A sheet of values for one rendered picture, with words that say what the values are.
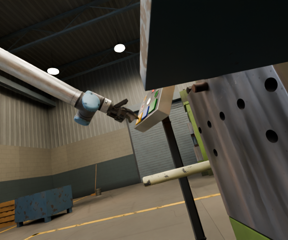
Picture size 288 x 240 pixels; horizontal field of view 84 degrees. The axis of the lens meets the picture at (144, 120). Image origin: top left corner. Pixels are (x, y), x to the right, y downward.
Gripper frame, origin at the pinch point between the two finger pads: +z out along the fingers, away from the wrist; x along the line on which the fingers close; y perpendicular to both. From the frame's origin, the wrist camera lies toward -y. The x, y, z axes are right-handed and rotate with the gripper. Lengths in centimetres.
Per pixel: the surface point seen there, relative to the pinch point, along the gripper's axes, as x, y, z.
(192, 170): 32, 32, 25
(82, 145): -866, -182, -20
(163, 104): 27.1, 0.9, 4.6
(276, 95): 83, 32, -1
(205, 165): 35, 29, 30
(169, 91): 27.1, -9.2, 6.5
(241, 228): 56, 51, 25
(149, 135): -633, -292, 272
